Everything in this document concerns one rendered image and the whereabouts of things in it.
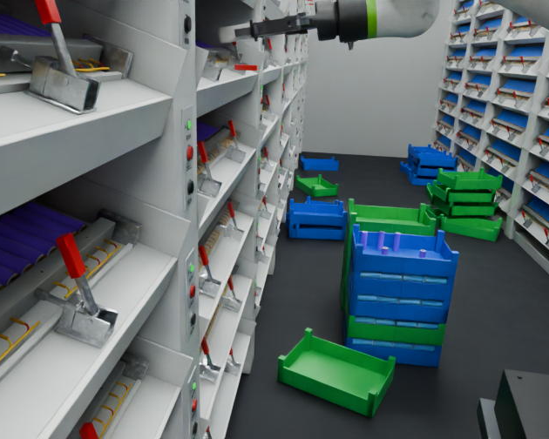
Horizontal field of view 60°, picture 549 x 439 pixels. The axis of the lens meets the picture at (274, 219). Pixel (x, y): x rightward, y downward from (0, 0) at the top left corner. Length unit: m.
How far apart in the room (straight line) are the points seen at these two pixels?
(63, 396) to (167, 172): 0.27
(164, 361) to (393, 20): 0.72
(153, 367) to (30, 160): 0.42
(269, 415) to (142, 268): 0.93
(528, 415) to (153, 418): 0.62
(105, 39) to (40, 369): 0.33
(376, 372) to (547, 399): 0.69
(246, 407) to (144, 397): 0.80
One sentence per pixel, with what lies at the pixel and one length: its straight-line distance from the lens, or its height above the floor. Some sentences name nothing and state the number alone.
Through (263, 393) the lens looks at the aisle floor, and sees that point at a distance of 1.47.
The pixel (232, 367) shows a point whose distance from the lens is 1.29.
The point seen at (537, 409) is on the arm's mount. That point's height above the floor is 0.38.
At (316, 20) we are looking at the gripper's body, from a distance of 0.99.
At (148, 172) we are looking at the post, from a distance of 0.56.
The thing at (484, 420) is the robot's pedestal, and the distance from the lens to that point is 1.08.
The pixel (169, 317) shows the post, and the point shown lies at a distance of 0.62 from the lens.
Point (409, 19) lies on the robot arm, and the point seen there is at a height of 1.00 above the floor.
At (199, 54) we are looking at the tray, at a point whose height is 0.93.
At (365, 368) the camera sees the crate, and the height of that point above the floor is 0.01.
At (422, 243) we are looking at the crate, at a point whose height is 0.35.
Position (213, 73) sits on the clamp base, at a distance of 0.77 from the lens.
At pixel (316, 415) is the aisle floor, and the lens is 1.41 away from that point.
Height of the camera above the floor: 0.93
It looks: 19 degrees down
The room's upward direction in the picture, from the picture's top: 3 degrees clockwise
